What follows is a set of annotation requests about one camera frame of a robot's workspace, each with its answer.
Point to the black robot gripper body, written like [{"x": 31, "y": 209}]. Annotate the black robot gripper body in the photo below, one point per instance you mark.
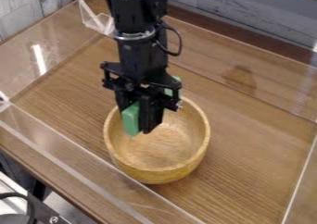
[{"x": 142, "y": 63}]

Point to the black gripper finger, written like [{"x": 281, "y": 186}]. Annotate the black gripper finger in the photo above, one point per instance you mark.
[
  {"x": 125, "y": 99},
  {"x": 152, "y": 113}
]

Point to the green rectangular block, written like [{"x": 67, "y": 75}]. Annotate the green rectangular block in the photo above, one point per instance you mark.
[{"x": 165, "y": 89}]

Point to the brown wooden bowl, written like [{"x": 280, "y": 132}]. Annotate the brown wooden bowl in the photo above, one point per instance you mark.
[{"x": 168, "y": 154}]

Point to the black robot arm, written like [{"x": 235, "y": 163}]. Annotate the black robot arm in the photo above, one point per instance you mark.
[{"x": 138, "y": 20}]

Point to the clear acrylic corner bracket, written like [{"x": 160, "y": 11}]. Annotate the clear acrylic corner bracket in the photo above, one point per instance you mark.
[{"x": 101, "y": 22}]

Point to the black metal frame bracket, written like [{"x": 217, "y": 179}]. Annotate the black metal frame bracket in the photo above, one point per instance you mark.
[{"x": 43, "y": 214}]

